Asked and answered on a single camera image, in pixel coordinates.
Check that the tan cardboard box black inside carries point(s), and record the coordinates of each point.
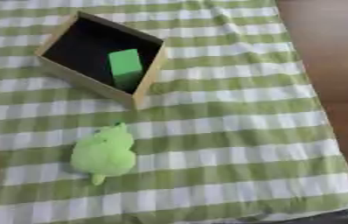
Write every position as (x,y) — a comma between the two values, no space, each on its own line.
(80,46)

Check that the green rectangular block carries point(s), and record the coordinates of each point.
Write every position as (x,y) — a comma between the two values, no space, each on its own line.
(125,67)

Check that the light green soft toy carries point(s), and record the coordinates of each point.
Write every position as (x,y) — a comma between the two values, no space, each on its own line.
(104,153)

